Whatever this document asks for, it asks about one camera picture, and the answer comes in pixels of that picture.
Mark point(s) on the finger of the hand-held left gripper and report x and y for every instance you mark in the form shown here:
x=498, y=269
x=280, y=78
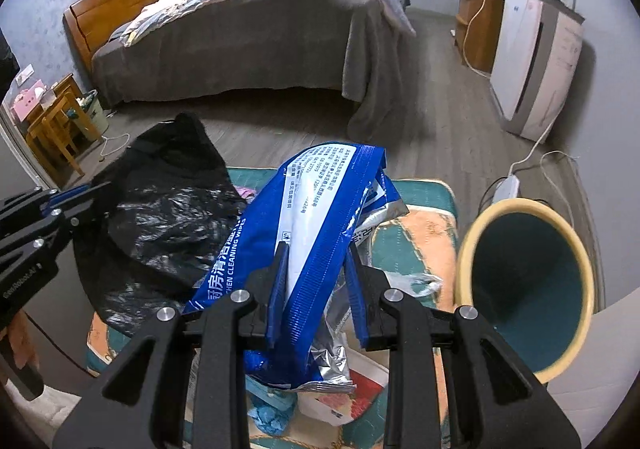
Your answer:
x=67, y=199
x=92, y=201

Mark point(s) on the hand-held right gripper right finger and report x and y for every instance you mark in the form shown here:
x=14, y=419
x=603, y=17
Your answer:
x=357, y=301

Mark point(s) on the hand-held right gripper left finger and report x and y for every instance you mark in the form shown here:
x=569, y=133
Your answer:
x=279, y=279

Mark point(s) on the black plastic bag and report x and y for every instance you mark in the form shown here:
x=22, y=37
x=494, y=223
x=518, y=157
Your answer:
x=165, y=209

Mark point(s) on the blue wipes packet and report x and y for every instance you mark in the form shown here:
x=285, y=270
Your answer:
x=320, y=209

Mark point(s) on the yellow rimmed teal bin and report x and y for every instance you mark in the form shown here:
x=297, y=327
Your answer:
x=530, y=279

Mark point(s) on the person's left hand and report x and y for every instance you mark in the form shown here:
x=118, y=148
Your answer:
x=21, y=334

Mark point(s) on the clear plastic wrapper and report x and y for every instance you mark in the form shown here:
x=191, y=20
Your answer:
x=415, y=285

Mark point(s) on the wooden stool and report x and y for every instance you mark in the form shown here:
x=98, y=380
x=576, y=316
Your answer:
x=55, y=129

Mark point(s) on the patterned teal orange rug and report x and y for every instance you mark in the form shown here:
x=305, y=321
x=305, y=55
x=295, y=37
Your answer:
x=425, y=249

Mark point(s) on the white red box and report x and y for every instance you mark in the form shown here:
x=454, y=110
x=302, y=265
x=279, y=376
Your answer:
x=360, y=389

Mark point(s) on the white green bucket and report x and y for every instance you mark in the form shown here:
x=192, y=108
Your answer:
x=95, y=114

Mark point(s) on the pink wrapper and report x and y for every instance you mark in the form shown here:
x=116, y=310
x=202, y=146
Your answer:
x=245, y=193

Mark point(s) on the pink box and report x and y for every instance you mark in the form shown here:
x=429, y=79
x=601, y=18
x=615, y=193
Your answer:
x=27, y=99

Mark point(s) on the wooden nightstand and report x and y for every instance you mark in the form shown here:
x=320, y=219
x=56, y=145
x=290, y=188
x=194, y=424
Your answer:
x=62, y=86

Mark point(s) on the crumpled blue wrapper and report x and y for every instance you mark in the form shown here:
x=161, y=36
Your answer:
x=272, y=414

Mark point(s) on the white power strip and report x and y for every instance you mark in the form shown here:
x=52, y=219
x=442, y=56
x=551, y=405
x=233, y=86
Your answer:
x=506, y=189

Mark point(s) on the bed with blankets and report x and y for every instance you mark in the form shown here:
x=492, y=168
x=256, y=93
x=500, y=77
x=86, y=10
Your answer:
x=260, y=44

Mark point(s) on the white grey air purifier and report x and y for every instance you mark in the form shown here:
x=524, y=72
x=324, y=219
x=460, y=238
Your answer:
x=530, y=59

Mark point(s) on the wooden cabinet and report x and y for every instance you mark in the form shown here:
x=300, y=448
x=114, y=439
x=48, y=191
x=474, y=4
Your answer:
x=482, y=29

